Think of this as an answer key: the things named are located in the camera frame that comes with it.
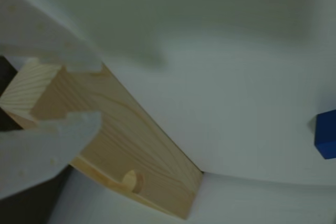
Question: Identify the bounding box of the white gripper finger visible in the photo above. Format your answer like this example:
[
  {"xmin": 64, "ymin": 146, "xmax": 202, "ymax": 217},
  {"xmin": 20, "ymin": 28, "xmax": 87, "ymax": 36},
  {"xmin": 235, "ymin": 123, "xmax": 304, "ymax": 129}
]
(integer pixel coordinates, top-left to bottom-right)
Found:
[
  {"xmin": 0, "ymin": 0, "xmax": 103, "ymax": 73},
  {"xmin": 0, "ymin": 111, "xmax": 102, "ymax": 200}
]

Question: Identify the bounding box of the small blue cube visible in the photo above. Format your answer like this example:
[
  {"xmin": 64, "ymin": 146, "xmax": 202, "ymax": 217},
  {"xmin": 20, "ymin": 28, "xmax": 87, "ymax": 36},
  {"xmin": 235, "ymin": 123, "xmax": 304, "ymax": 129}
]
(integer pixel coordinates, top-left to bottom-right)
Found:
[{"xmin": 314, "ymin": 109, "xmax": 336, "ymax": 160}]

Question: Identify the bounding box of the white laminate board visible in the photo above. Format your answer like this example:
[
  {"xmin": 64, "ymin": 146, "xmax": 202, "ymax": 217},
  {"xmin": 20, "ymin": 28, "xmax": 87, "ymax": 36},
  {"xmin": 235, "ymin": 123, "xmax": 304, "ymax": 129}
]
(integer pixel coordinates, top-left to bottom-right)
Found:
[{"xmin": 0, "ymin": 0, "xmax": 336, "ymax": 186}]

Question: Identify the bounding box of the light wooden box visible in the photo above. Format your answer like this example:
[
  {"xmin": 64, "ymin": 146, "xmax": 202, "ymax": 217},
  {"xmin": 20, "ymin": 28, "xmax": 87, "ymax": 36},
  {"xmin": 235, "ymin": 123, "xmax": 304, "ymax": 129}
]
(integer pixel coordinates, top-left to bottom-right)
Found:
[{"xmin": 0, "ymin": 57, "xmax": 204, "ymax": 221}]

